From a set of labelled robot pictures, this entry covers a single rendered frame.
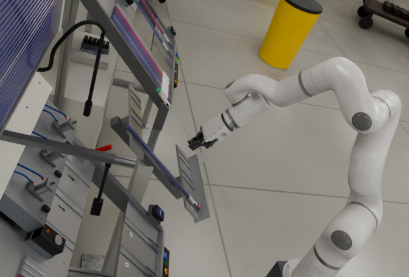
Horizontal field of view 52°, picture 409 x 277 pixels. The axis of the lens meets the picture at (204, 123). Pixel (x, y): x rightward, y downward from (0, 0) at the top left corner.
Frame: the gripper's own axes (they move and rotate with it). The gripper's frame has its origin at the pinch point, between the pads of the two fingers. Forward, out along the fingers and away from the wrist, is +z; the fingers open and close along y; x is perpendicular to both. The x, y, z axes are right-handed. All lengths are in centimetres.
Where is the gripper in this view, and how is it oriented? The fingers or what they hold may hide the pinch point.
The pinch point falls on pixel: (194, 143)
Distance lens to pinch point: 160.0
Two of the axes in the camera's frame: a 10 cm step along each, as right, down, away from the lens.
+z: -8.0, 5.3, 2.9
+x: -5.8, -5.5, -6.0
